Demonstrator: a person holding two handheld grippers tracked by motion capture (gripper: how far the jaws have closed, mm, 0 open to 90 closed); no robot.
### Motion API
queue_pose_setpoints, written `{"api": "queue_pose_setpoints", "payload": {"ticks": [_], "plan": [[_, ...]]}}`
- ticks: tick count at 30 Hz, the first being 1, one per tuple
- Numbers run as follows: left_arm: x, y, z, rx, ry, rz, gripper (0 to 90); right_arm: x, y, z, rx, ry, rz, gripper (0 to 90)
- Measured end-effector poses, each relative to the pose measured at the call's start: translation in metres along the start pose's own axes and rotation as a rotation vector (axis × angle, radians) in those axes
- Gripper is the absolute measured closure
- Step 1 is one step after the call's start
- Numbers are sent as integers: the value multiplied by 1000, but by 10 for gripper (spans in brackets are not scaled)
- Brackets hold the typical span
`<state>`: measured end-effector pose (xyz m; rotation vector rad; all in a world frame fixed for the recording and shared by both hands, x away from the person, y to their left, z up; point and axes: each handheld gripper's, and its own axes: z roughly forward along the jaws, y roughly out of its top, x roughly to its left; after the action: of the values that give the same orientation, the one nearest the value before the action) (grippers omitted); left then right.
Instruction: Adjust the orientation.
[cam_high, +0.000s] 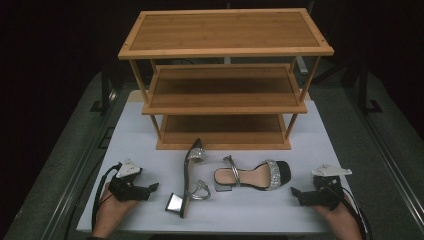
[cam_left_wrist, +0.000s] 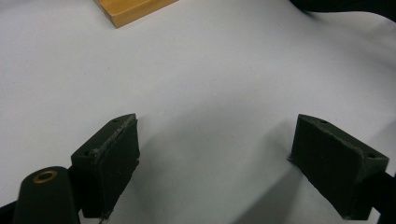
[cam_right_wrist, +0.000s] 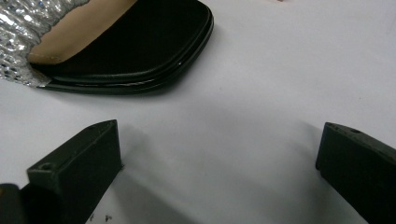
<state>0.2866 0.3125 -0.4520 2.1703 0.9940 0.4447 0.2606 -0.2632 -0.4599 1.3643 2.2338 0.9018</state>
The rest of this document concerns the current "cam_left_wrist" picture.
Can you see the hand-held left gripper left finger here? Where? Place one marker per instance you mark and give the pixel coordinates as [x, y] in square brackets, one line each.
[106, 168]

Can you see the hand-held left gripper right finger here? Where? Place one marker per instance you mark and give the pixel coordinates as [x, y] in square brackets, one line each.
[333, 161]

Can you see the wooden three-tier shelf rack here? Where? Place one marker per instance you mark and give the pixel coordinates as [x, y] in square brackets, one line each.
[130, 9]

